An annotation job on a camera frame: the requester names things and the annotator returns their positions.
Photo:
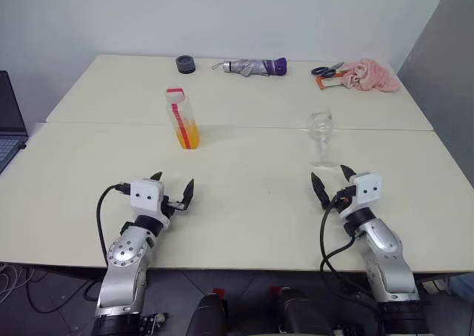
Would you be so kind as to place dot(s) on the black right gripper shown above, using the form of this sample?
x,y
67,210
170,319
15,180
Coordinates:
x,y
346,195

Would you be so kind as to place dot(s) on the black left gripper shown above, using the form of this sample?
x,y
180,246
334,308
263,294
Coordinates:
x,y
171,203

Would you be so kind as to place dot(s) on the clear wine glass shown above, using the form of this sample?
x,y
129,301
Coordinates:
x,y
321,127

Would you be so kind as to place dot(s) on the plastic bottle with orange liquid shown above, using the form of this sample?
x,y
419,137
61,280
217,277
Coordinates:
x,y
185,128

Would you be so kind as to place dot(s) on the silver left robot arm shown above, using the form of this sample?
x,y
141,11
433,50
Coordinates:
x,y
124,254

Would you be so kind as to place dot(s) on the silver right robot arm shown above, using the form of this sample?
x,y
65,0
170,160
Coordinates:
x,y
389,254

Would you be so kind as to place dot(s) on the orange metal clamp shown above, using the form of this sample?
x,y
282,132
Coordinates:
x,y
320,84

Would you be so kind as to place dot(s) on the pink crumpled cloth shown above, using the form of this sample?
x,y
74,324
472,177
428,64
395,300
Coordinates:
x,y
374,75

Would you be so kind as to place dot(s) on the dark grey tape roll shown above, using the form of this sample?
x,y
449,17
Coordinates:
x,y
185,64

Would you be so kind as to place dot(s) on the dark rounded robot leg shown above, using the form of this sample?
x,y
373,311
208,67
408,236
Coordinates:
x,y
300,312
207,315

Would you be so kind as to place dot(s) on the folded silver purple umbrella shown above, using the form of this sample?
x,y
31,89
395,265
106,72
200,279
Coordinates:
x,y
255,67

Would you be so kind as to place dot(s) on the grey partition panel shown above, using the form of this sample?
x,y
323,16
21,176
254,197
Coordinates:
x,y
440,73

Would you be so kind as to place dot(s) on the dark grey laptop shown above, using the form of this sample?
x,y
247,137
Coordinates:
x,y
9,128

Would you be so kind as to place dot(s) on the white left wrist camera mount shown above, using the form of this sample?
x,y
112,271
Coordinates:
x,y
146,197

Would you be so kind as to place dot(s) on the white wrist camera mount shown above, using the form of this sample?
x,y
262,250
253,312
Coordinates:
x,y
366,189
146,197

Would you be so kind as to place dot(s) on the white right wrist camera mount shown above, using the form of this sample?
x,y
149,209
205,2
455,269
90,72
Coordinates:
x,y
366,189

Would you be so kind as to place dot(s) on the metal bracket with white knob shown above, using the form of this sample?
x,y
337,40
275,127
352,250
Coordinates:
x,y
153,321

